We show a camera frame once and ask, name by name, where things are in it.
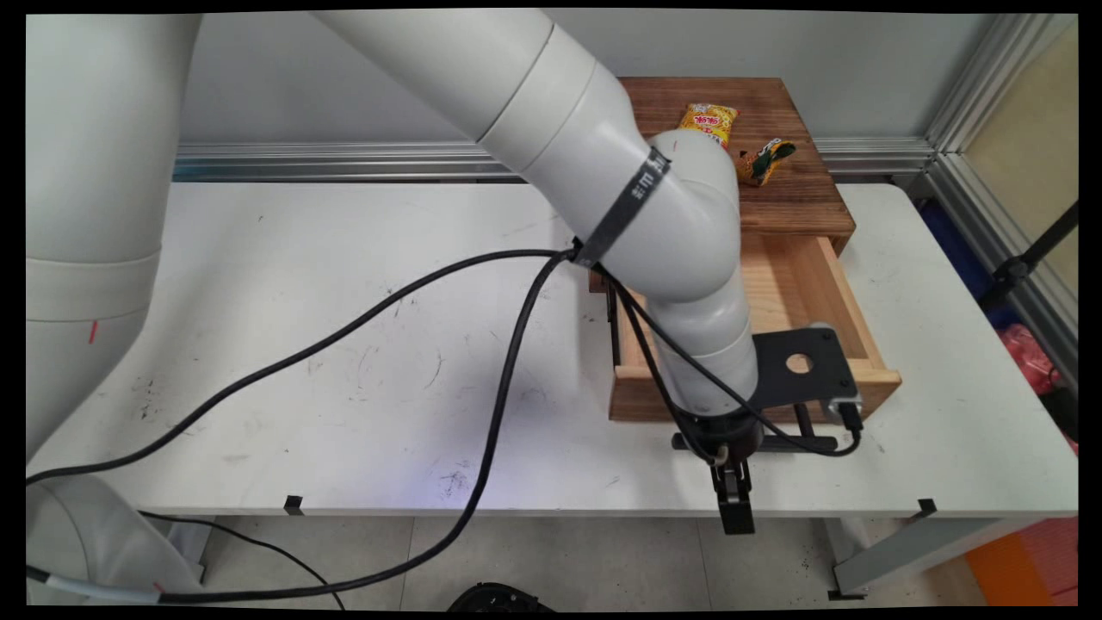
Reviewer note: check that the black round floor object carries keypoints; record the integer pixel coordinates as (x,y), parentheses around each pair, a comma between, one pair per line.
(499,598)

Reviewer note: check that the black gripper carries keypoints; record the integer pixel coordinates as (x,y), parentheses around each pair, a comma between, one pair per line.
(732,435)

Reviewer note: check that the long aluminium profile rail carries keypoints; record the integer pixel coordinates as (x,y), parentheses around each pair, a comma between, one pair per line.
(344,161)

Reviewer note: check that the yellow snack packet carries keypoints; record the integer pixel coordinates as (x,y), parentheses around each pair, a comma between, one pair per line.
(708,123)

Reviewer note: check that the green orange snack packet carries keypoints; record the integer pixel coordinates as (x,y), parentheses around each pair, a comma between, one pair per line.
(762,162)

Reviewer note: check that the brown wooden drawer cabinet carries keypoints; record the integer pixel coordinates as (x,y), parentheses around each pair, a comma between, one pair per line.
(792,194)

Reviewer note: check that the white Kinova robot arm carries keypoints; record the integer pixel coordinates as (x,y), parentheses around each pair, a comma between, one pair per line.
(551,112)

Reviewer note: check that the orange floor mat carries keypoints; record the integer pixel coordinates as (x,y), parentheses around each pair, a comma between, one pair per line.
(1024,564)

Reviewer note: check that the black tripod stand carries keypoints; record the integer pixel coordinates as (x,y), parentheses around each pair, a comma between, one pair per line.
(1020,263)

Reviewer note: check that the red plastic bag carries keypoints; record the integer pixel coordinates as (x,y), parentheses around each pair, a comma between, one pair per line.
(1029,357)

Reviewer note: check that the aluminium profile post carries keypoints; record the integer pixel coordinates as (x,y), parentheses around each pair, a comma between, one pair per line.
(990,82)

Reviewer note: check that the short aluminium profile rail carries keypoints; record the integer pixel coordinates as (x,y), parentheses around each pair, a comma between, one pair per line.
(1007,250)

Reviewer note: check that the short grey table leg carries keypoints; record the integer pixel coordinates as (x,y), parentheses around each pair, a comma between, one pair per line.
(194,542)

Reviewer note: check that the blue storage bin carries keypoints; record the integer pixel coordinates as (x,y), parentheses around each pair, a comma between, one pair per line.
(968,258)

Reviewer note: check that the black tape marker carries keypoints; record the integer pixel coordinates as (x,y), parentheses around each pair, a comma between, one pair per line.
(926,507)
(294,505)

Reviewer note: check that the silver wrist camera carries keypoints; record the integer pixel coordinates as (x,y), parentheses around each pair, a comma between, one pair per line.
(842,406)

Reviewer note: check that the grey table leg with foot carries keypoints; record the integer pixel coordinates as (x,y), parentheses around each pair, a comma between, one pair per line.
(913,547)

